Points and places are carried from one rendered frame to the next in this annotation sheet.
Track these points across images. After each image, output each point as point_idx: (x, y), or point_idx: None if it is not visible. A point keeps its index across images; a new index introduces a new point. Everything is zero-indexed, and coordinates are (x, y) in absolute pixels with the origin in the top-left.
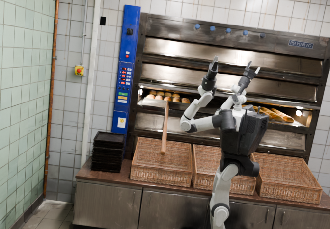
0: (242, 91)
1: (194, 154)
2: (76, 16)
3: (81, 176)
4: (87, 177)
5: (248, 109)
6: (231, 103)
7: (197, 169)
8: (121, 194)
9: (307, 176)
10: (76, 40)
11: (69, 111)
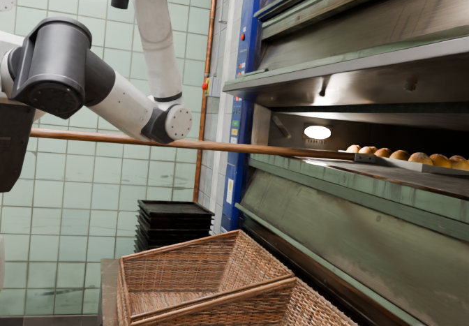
0: None
1: (233, 294)
2: None
3: (100, 262)
4: (100, 267)
5: (30, 33)
6: (144, 54)
7: None
8: (100, 322)
9: None
10: (222, 36)
11: (209, 167)
